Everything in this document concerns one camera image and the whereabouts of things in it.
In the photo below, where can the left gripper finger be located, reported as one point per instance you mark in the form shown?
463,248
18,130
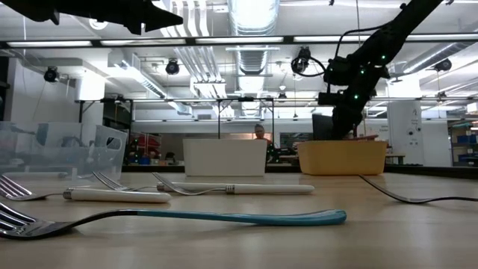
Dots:
157,11
155,23

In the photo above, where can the black computer monitor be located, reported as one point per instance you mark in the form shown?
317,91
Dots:
321,129

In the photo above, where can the yellow plastic bin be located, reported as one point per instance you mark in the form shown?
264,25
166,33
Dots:
343,158

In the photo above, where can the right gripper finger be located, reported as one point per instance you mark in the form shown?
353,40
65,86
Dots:
357,119
340,123

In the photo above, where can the clear plastic bin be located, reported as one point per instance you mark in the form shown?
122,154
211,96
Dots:
56,149

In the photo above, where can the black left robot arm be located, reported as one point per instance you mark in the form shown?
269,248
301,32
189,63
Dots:
45,9

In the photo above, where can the red storage crates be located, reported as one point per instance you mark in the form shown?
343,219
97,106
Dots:
143,143

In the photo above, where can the black ceiling spotlight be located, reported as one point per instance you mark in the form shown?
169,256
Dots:
172,67
51,74
443,65
303,56

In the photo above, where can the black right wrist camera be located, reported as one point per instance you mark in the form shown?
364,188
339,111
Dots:
336,73

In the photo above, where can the white plastic bin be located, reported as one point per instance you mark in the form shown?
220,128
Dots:
224,157

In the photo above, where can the white air duct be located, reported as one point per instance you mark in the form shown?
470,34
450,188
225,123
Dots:
142,80

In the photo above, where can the white round column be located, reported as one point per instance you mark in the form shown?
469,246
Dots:
405,130

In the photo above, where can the black overhead rig bar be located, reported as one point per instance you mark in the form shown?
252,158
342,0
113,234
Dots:
190,40

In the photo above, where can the shelf with blue bins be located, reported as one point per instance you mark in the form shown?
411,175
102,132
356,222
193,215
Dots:
465,140

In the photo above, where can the black background station frame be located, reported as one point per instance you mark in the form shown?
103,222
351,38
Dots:
244,99

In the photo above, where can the person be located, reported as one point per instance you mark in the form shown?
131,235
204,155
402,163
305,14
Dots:
259,131

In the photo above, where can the black aluminium table frame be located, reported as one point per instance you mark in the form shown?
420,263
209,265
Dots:
448,171

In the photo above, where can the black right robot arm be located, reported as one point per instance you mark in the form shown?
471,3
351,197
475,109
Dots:
396,33

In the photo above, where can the silver ventilation duct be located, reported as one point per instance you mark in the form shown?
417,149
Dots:
252,60
440,52

